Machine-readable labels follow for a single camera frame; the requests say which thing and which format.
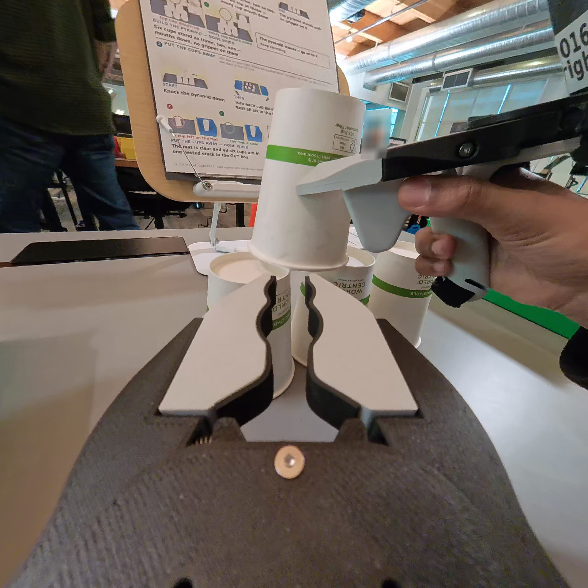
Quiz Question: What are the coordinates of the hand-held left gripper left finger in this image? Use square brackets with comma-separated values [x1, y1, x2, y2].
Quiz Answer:
[158, 275, 279, 427]

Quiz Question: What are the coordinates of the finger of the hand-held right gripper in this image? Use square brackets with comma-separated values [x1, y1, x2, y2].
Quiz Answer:
[296, 155, 413, 254]

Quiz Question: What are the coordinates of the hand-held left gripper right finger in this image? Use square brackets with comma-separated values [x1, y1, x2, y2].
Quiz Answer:
[304, 274, 420, 431]

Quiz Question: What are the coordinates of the white paper cup green band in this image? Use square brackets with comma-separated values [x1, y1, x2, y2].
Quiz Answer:
[292, 248, 376, 368]
[207, 251, 296, 399]
[248, 87, 367, 272]
[367, 240, 435, 348]

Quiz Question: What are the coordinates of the green plastic bin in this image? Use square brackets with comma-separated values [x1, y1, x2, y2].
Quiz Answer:
[482, 289, 580, 338]

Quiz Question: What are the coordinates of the person's right forearm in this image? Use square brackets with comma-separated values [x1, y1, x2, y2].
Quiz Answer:
[560, 325, 588, 390]

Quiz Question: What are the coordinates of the grey desk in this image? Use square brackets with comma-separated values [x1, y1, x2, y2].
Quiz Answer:
[0, 227, 588, 588]

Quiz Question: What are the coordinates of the black desk panel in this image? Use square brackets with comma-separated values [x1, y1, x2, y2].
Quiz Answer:
[9, 236, 190, 266]

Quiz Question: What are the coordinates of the person's right hand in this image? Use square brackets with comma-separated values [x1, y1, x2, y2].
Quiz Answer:
[398, 175, 588, 329]

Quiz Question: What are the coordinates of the printed instruction sheet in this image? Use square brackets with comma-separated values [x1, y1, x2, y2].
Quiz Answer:
[139, 0, 340, 181]

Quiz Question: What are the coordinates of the silver ventilation duct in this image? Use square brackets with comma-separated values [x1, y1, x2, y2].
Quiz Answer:
[342, 0, 556, 90]

